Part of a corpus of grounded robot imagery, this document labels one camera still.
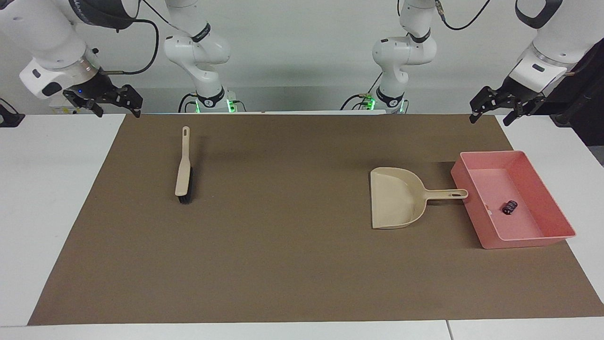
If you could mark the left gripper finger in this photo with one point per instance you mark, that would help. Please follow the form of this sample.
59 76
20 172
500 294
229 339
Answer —
486 99
524 108

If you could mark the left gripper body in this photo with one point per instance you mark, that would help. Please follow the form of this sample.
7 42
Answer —
519 93

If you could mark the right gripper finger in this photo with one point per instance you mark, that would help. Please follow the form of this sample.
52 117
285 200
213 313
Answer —
82 101
130 97

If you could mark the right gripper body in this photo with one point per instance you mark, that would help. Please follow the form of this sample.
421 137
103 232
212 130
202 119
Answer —
96 85

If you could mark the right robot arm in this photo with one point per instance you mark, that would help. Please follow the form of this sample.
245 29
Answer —
56 42

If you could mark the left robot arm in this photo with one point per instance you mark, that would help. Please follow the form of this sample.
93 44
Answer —
557 42

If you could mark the pink plastic bin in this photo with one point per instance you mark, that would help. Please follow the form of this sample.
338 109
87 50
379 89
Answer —
519 222

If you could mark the beige brush with black bristles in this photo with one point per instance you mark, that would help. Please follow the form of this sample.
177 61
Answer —
183 174

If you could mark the small black electronic part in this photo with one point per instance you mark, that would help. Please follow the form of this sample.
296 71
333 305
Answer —
509 207

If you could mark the beige plastic dustpan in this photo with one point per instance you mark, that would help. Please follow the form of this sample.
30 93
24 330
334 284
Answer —
394 198

